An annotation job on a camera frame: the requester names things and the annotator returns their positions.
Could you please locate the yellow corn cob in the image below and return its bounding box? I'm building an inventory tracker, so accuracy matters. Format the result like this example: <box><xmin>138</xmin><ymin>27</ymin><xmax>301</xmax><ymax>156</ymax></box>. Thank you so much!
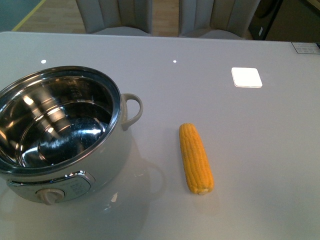
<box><xmin>179</xmin><ymin>123</ymin><xmax>214</xmax><ymax>195</ymax></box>

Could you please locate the white electric cooking pot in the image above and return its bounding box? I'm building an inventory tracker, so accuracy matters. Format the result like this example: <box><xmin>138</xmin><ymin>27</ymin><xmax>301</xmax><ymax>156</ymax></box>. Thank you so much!
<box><xmin>0</xmin><ymin>66</ymin><xmax>143</xmax><ymax>205</ymax></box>

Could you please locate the left beige chair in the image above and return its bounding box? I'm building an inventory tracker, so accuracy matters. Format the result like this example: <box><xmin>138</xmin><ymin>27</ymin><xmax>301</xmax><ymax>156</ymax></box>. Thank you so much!
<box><xmin>76</xmin><ymin>0</ymin><xmax>152</xmax><ymax>36</ymax></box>

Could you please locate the beige chair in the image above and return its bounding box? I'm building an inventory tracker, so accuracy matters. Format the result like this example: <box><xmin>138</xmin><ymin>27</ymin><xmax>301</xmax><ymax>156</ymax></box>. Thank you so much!
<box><xmin>178</xmin><ymin>0</ymin><xmax>260</xmax><ymax>40</ymax></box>
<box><xmin>76</xmin><ymin>0</ymin><xmax>152</xmax><ymax>36</ymax></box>

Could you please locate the right beige chair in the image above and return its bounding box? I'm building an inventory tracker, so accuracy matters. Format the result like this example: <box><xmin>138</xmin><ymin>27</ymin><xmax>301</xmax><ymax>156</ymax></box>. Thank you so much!
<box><xmin>178</xmin><ymin>0</ymin><xmax>260</xmax><ymax>40</ymax></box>

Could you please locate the table label sticker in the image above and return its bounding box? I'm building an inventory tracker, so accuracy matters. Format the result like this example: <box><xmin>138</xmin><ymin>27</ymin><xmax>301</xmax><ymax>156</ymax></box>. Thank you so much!
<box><xmin>291</xmin><ymin>42</ymin><xmax>320</xmax><ymax>55</ymax></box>

